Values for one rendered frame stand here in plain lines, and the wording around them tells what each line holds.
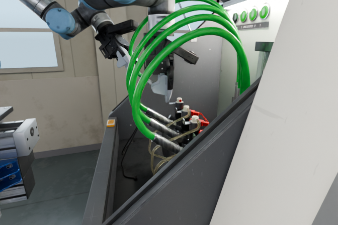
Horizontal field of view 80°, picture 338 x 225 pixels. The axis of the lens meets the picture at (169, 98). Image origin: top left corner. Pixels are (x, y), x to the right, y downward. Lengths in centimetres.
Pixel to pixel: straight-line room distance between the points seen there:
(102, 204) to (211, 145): 30
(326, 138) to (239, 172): 13
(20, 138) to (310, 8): 84
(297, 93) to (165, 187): 21
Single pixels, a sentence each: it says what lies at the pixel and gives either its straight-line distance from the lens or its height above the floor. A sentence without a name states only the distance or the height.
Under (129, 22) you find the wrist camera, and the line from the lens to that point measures 74.
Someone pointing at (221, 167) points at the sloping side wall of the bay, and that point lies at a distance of 34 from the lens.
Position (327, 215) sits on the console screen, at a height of 116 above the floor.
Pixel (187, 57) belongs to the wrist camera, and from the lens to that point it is 60.
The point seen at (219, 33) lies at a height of 131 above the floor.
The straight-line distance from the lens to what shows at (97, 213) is 50.
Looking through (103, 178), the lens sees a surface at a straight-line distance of 58.
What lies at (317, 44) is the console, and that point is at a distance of 26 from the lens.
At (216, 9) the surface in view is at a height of 137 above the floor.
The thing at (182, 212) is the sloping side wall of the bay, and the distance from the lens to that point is 37.
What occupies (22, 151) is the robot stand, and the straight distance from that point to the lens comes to 88.
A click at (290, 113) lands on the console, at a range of 26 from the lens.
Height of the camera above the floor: 130
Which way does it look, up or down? 17 degrees down
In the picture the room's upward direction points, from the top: straight up
